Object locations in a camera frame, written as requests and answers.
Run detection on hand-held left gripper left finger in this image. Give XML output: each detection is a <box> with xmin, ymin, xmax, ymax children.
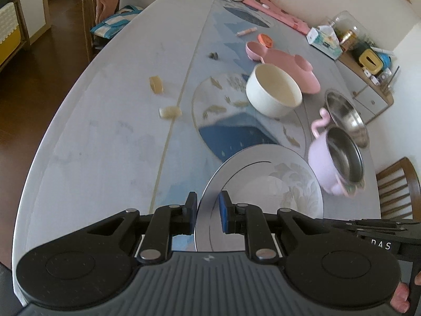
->
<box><xmin>87</xmin><ymin>191</ymin><xmax>198</xmax><ymax>264</ymax></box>

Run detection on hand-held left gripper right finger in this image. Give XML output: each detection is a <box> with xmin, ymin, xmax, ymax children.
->
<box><xmin>219</xmin><ymin>190</ymin><xmax>329</xmax><ymax>264</ymax></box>

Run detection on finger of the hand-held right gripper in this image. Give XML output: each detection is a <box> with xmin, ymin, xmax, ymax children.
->
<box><xmin>317</xmin><ymin>218</ymin><xmax>421</xmax><ymax>236</ymax></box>

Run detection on grey round plate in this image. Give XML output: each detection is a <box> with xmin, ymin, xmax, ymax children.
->
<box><xmin>195</xmin><ymin>145</ymin><xmax>324</xmax><ymax>252</ymax></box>

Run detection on pink cup with steel lining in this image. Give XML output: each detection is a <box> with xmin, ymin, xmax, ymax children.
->
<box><xmin>307</xmin><ymin>108</ymin><xmax>366</xmax><ymax>199</ymax></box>

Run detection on steel bowl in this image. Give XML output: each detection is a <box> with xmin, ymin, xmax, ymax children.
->
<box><xmin>325</xmin><ymin>90</ymin><xmax>369</xmax><ymax>149</ymax></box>

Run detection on cream round bowl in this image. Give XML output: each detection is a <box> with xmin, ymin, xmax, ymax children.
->
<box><xmin>245</xmin><ymin>63</ymin><xmax>303</xmax><ymax>118</ymax></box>

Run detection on pink divided plate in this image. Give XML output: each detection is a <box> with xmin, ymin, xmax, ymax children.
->
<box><xmin>261</xmin><ymin>49</ymin><xmax>321</xmax><ymax>95</ymax></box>

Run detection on small pink bowl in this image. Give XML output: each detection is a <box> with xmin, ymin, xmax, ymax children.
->
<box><xmin>245</xmin><ymin>41</ymin><xmax>268</xmax><ymax>62</ymax></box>

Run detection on wooden chair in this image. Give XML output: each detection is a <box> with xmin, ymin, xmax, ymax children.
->
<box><xmin>375</xmin><ymin>157</ymin><xmax>421</xmax><ymax>221</ymax></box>
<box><xmin>81</xmin><ymin>0</ymin><xmax>122</xmax><ymax>63</ymax></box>

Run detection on blue printed table mat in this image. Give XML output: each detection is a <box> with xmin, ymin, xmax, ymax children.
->
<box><xmin>153</xmin><ymin>0</ymin><xmax>382</xmax><ymax>224</ymax></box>

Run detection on pale food piece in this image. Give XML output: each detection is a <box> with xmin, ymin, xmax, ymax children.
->
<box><xmin>159</xmin><ymin>106</ymin><xmax>182</xmax><ymax>120</ymax></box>

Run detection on white cabinet with wooden top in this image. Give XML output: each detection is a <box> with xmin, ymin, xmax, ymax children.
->
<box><xmin>337</xmin><ymin>51</ymin><xmax>400</xmax><ymax>126</ymax></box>

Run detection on yellowish food piece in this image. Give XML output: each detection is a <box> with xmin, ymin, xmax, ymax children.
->
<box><xmin>149</xmin><ymin>76</ymin><xmax>164</xmax><ymax>94</ymax></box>

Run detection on clear acrylic holder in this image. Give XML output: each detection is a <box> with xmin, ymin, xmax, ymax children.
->
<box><xmin>382</xmin><ymin>66</ymin><xmax>400</xmax><ymax>94</ymax></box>

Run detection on small white gadgets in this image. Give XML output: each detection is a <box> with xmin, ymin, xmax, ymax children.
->
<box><xmin>363</xmin><ymin>67</ymin><xmax>392</xmax><ymax>87</ymax></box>

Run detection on yellow box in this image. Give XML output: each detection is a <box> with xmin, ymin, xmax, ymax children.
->
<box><xmin>358</xmin><ymin>49</ymin><xmax>384</xmax><ymax>73</ymax></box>

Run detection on bottle with orange drink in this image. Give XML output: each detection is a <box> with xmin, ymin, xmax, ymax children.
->
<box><xmin>340</xmin><ymin>30</ymin><xmax>358</xmax><ymax>52</ymax></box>

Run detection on tissue box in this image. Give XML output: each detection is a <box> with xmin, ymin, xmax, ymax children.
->
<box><xmin>306</xmin><ymin>26</ymin><xmax>344</xmax><ymax>60</ymax></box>

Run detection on glass jar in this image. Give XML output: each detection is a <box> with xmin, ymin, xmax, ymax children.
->
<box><xmin>329</xmin><ymin>11</ymin><xmax>375</xmax><ymax>51</ymax></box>

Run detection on blue and white seat cushion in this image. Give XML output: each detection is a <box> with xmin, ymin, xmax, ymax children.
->
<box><xmin>90</xmin><ymin>5</ymin><xmax>143</xmax><ymax>38</ymax></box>

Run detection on pink printed cloth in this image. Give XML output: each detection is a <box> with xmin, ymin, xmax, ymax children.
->
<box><xmin>243</xmin><ymin>0</ymin><xmax>311</xmax><ymax>36</ymax></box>

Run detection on yellow armchair with lace cover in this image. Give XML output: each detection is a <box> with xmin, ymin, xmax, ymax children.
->
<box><xmin>0</xmin><ymin>2</ymin><xmax>30</xmax><ymax>70</ymax></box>

